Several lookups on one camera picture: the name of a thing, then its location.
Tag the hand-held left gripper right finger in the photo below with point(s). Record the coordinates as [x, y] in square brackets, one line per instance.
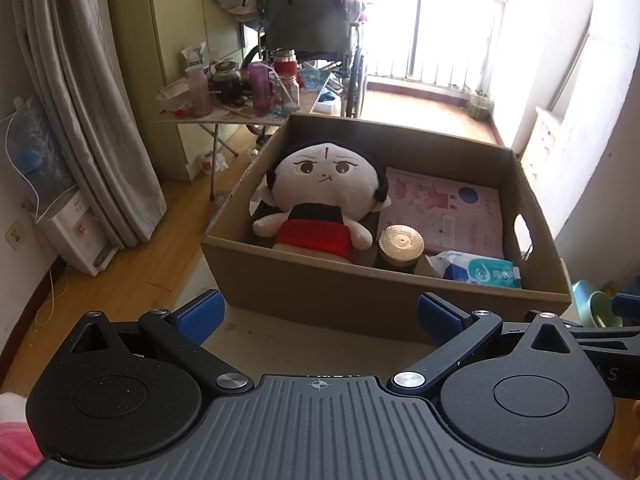
[440, 317]

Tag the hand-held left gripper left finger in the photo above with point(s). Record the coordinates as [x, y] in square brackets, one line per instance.
[200, 317]

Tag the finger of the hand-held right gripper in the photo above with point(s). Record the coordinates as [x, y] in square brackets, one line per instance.
[627, 306]
[620, 360]

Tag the blue white wet wipes pack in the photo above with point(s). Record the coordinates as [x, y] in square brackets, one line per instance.
[480, 272]

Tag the dark jar with gold lid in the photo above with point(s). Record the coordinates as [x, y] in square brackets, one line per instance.
[400, 245]

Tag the brown cardboard box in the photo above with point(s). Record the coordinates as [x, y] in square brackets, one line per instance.
[350, 300]

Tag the pink cartoon booklet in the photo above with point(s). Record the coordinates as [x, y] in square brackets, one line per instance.
[450, 210]

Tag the plush doll with red top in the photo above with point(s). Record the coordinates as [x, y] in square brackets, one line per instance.
[325, 180]

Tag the green plastic cup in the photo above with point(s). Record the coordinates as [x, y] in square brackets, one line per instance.
[595, 307]

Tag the white floor appliance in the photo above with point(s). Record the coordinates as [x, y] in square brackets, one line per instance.
[75, 235]

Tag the folding table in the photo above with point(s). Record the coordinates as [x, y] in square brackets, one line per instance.
[225, 117]

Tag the peach plastic bottle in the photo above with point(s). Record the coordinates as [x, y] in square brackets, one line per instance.
[199, 92]

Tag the dark glass teapot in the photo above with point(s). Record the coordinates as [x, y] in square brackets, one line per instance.
[227, 85]

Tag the blue water bag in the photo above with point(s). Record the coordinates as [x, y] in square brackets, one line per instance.
[30, 155]

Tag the grey curtain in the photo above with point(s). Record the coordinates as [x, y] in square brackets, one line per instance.
[85, 110]

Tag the magenta plastic bottle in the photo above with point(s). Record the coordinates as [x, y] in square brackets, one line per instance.
[260, 87]

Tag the clear glass jar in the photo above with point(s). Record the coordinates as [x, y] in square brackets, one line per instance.
[286, 95]

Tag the pale green cabinet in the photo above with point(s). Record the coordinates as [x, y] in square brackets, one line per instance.
[150, 60]

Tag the green white tissue pack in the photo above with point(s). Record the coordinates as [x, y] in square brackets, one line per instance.
[195, 55]

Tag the blue patterned tray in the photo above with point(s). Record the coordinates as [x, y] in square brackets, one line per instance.
[312, 79]

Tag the red lidded thermos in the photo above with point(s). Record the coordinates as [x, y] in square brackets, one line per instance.
[285, 62]

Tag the wheelchair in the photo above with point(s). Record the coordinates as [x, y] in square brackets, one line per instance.
[300, 20]

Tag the pale wooden frame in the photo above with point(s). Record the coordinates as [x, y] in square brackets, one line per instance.
[545, 135]

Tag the wall outlet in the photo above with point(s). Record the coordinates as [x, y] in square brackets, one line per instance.
[16, 235]

